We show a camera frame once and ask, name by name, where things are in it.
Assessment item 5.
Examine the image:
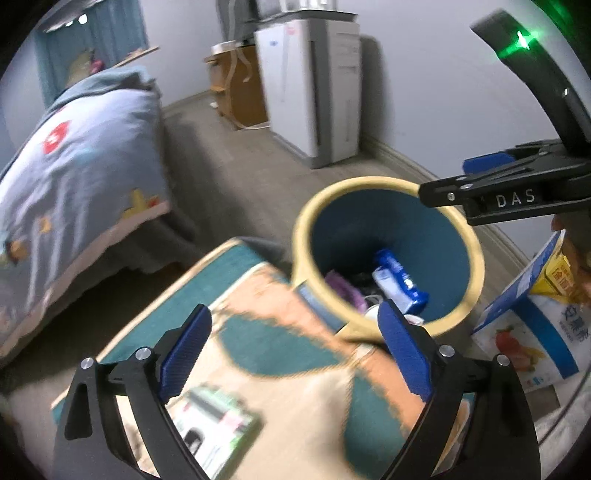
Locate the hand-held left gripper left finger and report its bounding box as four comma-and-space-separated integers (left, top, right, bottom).
53, 304, 213, 480

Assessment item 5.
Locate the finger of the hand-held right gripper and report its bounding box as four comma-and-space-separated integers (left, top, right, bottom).
418, 167, 522, 209
463, 142, 561, 175

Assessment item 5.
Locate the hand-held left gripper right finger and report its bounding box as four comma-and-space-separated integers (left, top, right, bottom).
376, 299, 541, 480

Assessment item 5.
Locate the white paper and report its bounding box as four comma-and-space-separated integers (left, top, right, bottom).
365, 302, 426, 326

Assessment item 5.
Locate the blue snack packet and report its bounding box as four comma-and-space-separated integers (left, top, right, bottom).
375, 249, 430, 309

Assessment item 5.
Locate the green and white packet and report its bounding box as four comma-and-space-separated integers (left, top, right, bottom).
168, 385, 265, 479

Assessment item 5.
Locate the purple wrapper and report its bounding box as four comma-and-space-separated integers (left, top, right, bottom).
325, 272, 366, 313

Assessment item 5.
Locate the yellow-rimmed teal trash bin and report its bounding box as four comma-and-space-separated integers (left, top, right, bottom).
292, 178, 485, 343

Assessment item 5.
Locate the person's right hand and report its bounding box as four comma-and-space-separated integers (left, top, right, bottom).
551, 215, 591, 273

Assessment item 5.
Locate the blue carton with fruit print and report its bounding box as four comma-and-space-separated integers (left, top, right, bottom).
471, 231, 591, 394

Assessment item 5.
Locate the white air purifier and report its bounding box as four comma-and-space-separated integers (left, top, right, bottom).
254, 9, 364, 169

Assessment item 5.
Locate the printed blue duvet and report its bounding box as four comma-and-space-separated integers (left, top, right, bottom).
0, 65, 172, 360

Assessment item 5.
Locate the wooden cabinet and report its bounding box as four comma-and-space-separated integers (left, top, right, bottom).
203, 41, 271, 131

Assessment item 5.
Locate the wooden shelf board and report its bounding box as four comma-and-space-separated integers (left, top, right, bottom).
113, 45, 160, 65

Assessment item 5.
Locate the blue curtain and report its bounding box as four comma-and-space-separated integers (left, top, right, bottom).
34, 0, 149, 108

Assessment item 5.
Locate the white cable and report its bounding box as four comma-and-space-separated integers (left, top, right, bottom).
225, 46, 271, 131

